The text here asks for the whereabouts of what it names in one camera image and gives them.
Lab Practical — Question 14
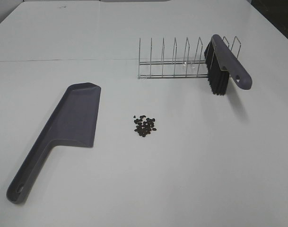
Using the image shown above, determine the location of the pile of coffee beans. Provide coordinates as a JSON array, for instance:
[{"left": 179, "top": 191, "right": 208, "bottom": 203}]
[{"left": 133, "top": 115, "right": 157, "bottom": 137}]

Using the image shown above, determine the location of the grey plastic dustpan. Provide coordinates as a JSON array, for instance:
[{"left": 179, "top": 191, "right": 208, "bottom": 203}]
[{"left": 6, "top": 82, "right": 101, "bottom": 204}]

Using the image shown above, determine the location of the metal wire dish rack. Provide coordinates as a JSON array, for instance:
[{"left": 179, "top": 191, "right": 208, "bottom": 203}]
[{"left": 137, "top": 36, "right": 242, "bottom": 79}]

